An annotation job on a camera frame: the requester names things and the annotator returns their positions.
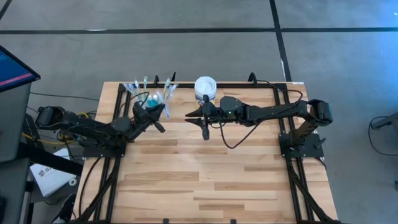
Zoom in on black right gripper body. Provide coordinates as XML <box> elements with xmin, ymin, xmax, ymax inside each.
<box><xmin>200</xmin><ymin>95</ymin><xmax>220</xmax><ymax>141</ymax></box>

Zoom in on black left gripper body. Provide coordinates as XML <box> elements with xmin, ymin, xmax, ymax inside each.
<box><xmin>129</xmin><ymin>101</ymin><xmax>167</xmax><ymax>134</ymax></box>

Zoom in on clear acrylic organizer box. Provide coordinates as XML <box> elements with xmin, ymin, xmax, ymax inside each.
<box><xmin>134</xmin><ymin>91</ymin><xmax>172</xmax><ymax>112</ymax></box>

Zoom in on yellow Lysol wipes canister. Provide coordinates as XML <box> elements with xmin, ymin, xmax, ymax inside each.
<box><xmin>193</xmin><ymin>76</ymin><xmax>218</xmax><ymax>106</ymax></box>

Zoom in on black stand beam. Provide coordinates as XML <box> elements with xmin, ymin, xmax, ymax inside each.
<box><xmin>17</xmin><ymin>141</ymin><xmax>84</xmax><ymax>175</ymax></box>

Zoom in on white box on floor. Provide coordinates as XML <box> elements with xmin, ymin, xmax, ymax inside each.
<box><xmin>29</xmin><ymin>147</ymin><xmax>78</xmax><ymax>198</ymax></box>

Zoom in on grey monitor cabinet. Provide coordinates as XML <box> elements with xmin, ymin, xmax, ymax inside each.
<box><xmin>0</xmin><ymin>82</ymin><xmax>32</xmax><ymax>163</ymax></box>

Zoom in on computer monitor blue screen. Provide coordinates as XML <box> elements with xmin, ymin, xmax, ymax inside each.
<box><xmin>0</xmin><ymin>45</ymin><xmax>42</xmax><ymax>93</ymax></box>

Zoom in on grey metal stand leg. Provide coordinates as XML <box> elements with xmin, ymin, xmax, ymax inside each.
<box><xmin>371</xmin><ymin>111</ymin><xmax>398</xmax><ymax>131</ymax></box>

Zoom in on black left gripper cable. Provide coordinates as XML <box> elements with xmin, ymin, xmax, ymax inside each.
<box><xmin>126</xmin><ymin>91</ymin><xmax>150</xmax><ymax>119</ymax></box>

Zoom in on thin black floor cable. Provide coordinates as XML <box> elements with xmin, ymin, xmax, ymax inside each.
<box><xmin>29</xmin><ymin>91</ymin><xmax>100</xmax><ymax>102</ymax></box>

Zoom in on yellow cable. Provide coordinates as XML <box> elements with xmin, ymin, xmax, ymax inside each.
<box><xmin>21</xmin><ymin>132</ymin><xmax>78</xmax><ymax>146</ymax></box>

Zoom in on black floor cable loop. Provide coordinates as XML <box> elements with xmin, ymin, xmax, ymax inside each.
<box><xmin>368</xmin><ymin>115</ymin><xmax>398</xmax><ymax>157</ymax></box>

